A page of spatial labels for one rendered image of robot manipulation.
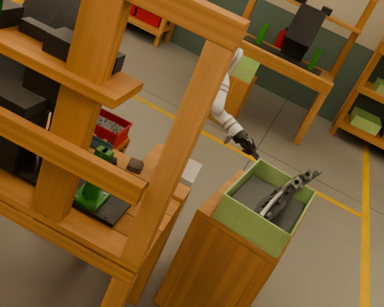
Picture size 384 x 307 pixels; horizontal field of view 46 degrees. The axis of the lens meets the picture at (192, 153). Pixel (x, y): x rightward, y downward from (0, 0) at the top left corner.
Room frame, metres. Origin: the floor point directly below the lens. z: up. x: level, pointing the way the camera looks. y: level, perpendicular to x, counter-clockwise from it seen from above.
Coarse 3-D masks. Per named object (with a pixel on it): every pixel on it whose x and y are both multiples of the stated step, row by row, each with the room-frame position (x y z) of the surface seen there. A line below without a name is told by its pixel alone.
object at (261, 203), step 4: (304, 180) 2.26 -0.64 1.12; (308, 180) 2.25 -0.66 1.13; (300, 184) 2.28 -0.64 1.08; (304, 184) 2.25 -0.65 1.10; (268, 196) 2.27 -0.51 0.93; (284, 196) 2.27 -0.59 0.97; (264, 200) 2.25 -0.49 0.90; (288, 200) 2.16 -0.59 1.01; (260, 204) 2.23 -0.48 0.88; (264, 204) 2.17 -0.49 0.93; (256, 208) 2.20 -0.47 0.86
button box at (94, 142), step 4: (96, 136) 2.07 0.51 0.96; (92, 140) 2.05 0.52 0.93; (96, 140) 2.05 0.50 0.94; (100, 140) 2.06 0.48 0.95; (92, 144) 2.04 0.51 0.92; (96, 144) 2.04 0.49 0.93; (100, 144) 2.04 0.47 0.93; (104, 144) 2.05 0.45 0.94; (108, 144) 2.05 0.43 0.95; (96, 148) 2.03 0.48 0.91; (108, 148) 2.04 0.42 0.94; (112, 148) 2.09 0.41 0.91
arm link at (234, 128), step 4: (232, 124) 2.02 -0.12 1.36; (236, 124) 2.03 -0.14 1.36; (228, 128) 2.02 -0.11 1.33; (232, 128) 2.01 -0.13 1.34; (236, 128) 2.01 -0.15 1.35; (240, 128) 2.02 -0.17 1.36; (228, 132) 2.02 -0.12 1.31; (232, 132) 2.00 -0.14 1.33; (236, 132) 2.00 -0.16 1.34; (228, 136) 1.96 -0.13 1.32; (232, 136) 2.00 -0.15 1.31; (224, 140) 1.99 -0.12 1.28; (228, 140) 1.99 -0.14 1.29
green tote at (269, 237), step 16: (272, 176) 2.59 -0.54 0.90; (288, 176) 2.56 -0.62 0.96; (224, 192) 2.06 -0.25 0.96; (304, 192) 2.52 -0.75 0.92; (224, 208) 2.04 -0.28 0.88; (240, 208) 2.02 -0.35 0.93; (304, 208) 2.37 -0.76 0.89; (224, 224) 2.03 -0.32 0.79; (240, 224) 2.01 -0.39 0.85; (256, 224) 1.98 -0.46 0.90; (272, 224) 1.96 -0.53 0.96; (256, 240) 1.97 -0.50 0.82; (272, 240) 1.95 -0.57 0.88; (288, 240) 1.97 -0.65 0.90
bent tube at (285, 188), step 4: (296, 180) 2.10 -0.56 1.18; (300, 180) 2.08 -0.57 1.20; (288, 184) 2.13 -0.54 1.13; (292, 184) 2.06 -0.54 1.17; (296, 184) 2.10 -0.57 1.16; (284, 188) 2.14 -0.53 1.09; (288, 188) 2.13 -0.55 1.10; (296, 188) 2.05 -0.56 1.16; (280, 192) 2.13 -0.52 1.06; (284, 192) 2.13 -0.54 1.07; (276, 196) 2.11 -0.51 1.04; (280, 196) 2.12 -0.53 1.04; (272, 200) 2.09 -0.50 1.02; (276, 200) 2.09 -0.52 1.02; (268, 204) 2.07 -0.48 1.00; (272, 204) 2.07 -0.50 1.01; (264, 208) 2.05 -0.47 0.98; (268, 208) 2.05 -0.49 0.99; (260, 212) 2.03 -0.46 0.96; (264, 212) 2.03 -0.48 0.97; (264, 216) 2.02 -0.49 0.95
